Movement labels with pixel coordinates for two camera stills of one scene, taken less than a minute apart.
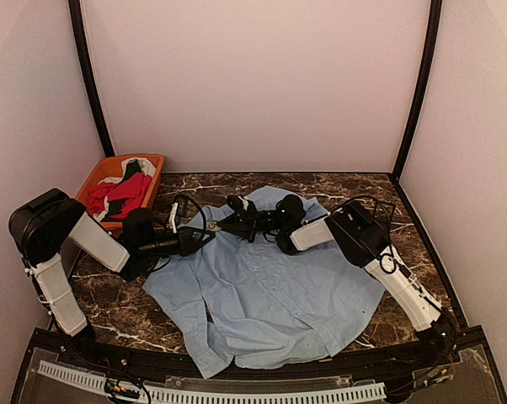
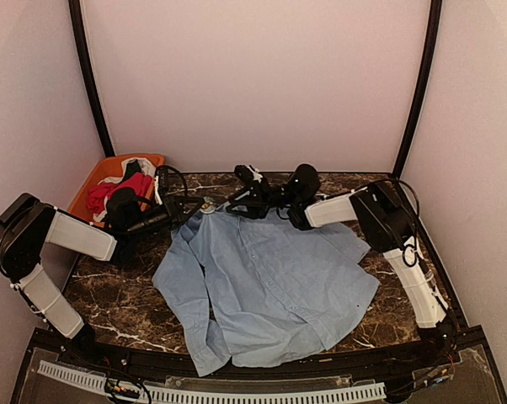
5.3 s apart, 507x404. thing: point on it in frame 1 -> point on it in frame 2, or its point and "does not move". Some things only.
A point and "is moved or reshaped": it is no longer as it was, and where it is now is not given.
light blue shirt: (250, 305) is moved or reshaped
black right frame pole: (435, 14) does not move
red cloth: (132, 191) does not move
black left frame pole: (77, 18) does not move
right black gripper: (243, 221) -> (259, 199)
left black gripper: (187, 239) -> (175, 211)
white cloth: (145, 164) does not move
